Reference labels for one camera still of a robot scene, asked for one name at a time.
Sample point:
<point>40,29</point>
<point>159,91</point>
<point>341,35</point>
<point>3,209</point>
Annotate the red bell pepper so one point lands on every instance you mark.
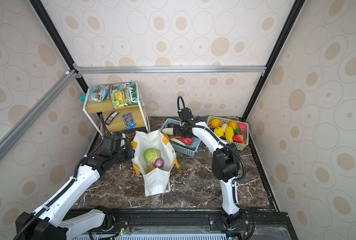
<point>187,141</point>

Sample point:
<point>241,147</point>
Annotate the white grocery bag yellow handles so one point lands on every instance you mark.
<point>157,181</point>

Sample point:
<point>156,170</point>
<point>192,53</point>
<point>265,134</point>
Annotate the left diagonal aluminium rail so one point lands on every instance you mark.
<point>18,130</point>

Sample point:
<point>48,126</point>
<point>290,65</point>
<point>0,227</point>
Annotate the purple cabbage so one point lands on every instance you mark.
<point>159,163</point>

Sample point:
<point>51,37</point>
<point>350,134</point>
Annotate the green plastic basket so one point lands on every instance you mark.
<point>225,123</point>

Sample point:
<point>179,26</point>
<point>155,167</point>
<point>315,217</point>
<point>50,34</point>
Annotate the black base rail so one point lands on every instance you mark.
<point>203,224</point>

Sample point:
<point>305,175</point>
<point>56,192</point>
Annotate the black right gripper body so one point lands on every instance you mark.
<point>179,130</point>

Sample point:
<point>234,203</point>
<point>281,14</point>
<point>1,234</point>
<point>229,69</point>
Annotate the pink peach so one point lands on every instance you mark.
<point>242,127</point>

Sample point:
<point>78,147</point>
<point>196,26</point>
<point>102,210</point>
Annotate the green mint snack bag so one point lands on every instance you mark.
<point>131,89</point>

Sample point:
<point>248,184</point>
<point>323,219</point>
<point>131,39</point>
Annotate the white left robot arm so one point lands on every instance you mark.
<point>47,221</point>

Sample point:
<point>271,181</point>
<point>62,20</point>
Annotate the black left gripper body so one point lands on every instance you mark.
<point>123,154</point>

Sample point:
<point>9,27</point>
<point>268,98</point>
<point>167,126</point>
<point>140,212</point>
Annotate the blue plastic basket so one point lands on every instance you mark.
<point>187,146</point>

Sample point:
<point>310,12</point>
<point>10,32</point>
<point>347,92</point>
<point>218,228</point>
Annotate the red apple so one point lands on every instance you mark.
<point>238,139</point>

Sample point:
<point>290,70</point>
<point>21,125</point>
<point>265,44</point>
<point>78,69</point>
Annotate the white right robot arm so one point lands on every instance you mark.
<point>227,164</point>

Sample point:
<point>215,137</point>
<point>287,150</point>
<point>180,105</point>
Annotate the yellow candy snack bag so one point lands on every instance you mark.
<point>120,98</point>

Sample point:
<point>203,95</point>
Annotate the white eggplant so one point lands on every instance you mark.
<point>179,142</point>
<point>167,131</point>

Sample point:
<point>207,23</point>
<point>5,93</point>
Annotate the green cabbage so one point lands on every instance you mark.
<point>151,155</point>

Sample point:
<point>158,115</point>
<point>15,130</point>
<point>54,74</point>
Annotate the horizontal aluminium rail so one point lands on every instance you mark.
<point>170,70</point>

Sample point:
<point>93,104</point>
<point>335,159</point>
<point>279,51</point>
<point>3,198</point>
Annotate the blue candy packet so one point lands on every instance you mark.
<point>128,120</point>

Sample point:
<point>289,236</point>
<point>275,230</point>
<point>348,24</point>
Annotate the brown chocolate bar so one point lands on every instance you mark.
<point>110,117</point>

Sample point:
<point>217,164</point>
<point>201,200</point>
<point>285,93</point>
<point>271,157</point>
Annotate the orange fruit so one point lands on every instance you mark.
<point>215,123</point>

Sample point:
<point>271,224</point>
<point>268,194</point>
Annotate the green gummy snack bag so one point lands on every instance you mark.
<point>97,94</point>

